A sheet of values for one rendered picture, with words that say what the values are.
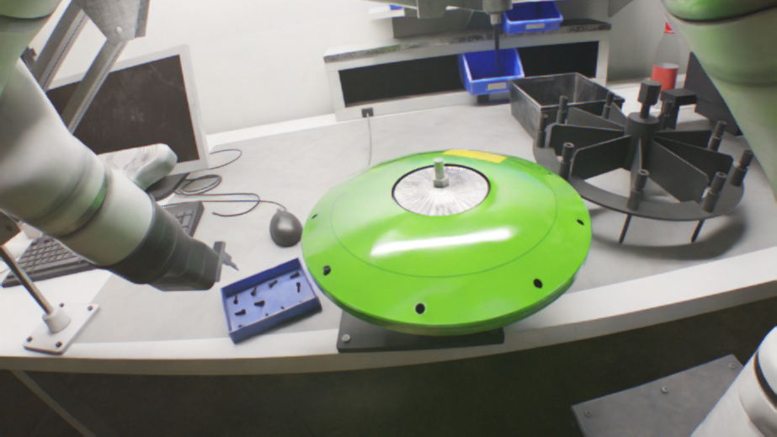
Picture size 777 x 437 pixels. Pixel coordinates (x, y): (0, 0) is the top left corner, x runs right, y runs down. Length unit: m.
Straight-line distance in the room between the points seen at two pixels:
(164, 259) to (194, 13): 1.09
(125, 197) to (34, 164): 0.07
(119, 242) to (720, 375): 0.67
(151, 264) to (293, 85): 1.02
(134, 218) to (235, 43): 1.05
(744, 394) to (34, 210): 0.54
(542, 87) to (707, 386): 0.80
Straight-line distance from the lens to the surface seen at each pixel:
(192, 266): 0.40
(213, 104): 1.42
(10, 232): 0.65
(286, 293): 0.57
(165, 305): 0.67
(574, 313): 0.52
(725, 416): 0.43
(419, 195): 0.39
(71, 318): 0.77
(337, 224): 0.39
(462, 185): 0.40
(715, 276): 0.64
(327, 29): 1.26
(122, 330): 0.68
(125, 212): 0.33
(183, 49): 0.97
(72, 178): 0.30
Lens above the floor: 1.30
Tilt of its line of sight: 30 degrees down
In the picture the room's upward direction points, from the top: 10 degrees counter-clockwise
